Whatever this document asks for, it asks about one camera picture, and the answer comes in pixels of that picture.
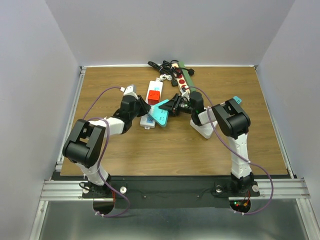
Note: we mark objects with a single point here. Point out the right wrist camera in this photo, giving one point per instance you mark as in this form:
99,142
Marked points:
185,93

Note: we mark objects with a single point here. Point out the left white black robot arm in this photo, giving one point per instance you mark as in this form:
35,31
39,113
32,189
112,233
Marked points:
88,141

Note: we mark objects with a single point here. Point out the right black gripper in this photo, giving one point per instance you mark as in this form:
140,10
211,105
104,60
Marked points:
173,105

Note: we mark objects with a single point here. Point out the teal triangular power strip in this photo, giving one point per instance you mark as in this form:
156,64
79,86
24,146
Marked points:
160,116

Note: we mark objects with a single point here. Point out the aluminium table edge rail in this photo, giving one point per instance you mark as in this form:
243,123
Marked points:
60,158

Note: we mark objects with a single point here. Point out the beige red-socket power strip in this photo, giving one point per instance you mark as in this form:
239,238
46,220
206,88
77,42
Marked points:
178,76

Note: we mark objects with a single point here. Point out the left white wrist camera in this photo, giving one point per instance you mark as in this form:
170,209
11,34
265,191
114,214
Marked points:
129,91

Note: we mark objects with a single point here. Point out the green power strip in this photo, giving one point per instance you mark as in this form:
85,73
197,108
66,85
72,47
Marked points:
187,73

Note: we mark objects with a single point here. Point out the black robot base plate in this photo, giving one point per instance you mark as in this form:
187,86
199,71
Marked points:
169,192

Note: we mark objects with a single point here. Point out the white triangular power strip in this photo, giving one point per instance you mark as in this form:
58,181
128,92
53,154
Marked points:
206,130

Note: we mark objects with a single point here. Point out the red cube plug adapter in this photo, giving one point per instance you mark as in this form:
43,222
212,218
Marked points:
153,97

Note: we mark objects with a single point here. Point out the white multicolour power strip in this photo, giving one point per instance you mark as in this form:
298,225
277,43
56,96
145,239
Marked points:
146,121

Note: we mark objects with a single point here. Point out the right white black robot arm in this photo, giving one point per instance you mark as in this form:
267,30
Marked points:
234,124

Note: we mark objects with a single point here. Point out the small teal power strip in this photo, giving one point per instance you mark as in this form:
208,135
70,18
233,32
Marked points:
237,99

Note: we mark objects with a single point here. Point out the front aluminium frame rail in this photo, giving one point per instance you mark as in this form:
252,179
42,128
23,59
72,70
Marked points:
61,190

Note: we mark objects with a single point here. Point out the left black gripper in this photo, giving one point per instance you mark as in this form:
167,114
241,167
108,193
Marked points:
144,107

